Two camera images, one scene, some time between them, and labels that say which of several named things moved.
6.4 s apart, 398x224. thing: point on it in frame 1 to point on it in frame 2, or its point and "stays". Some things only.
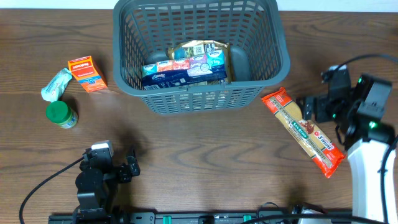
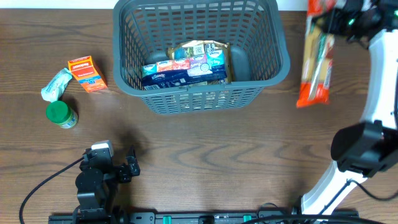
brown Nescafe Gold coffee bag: x=184 y=50 stays
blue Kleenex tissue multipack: x=195 y=70 stays
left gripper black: x=126 y=174 stays
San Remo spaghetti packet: x=323 y=152 to x=316 y=78
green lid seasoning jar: x=60 y=113 stays
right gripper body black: x=310 y=107 to x=329 y=19
